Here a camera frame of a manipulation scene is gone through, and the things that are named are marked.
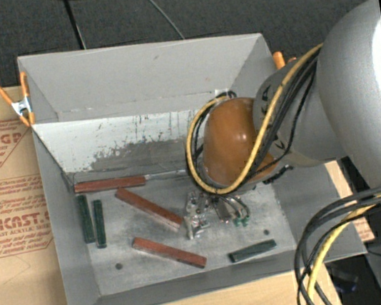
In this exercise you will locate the dark green flat block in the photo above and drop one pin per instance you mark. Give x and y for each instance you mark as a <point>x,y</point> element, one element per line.
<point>99,225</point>
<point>252,250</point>
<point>86,220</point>

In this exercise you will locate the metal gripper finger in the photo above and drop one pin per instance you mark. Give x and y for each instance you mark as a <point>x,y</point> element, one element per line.
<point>196,202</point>
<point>196,227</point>

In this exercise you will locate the brown cardboard board, red print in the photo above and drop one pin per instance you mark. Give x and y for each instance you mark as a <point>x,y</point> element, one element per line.
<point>18,249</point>

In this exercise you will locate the red-brown flat block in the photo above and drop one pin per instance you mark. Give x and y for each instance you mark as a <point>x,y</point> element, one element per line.
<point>149,209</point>
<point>169,253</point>
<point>109,184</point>

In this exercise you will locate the grey metal bin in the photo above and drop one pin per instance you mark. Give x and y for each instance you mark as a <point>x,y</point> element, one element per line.
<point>134,78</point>

